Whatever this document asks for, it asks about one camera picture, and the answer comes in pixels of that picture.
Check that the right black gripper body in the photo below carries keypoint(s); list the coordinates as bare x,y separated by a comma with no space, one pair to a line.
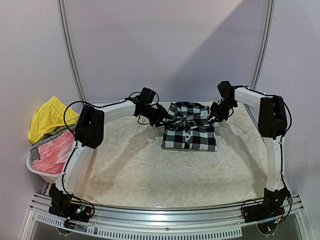
216,111

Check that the right aluminium frame post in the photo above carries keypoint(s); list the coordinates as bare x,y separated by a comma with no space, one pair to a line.
264,42

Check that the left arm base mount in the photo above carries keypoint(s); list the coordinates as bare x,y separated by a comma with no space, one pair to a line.
68,206

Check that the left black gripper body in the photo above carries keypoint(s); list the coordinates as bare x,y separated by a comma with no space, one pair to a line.
156,116

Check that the left aluminium frame post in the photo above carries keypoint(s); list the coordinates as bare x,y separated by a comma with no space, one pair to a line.
61,6

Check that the black white plaid shirt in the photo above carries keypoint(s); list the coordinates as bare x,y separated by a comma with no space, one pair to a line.
197,131

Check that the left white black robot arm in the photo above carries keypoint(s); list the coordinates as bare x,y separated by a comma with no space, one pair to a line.
89,134

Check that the pink printed garment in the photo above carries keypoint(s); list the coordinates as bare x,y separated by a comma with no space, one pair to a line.
54,154

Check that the yellow shorts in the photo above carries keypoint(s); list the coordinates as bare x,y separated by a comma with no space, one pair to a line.
48,117

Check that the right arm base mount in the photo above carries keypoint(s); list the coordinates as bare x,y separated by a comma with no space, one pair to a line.
274,204

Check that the aluminium frame post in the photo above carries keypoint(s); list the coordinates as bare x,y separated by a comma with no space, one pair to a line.
264,42
61,6

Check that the white plastic laundry basket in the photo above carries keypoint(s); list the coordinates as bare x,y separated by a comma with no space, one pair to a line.
75,171

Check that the olive green garment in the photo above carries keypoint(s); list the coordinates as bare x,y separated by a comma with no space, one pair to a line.
59,131

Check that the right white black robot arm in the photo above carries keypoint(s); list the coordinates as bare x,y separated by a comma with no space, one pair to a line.
272,126

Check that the grey garment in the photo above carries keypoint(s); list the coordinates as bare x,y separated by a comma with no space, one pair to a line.
34,152

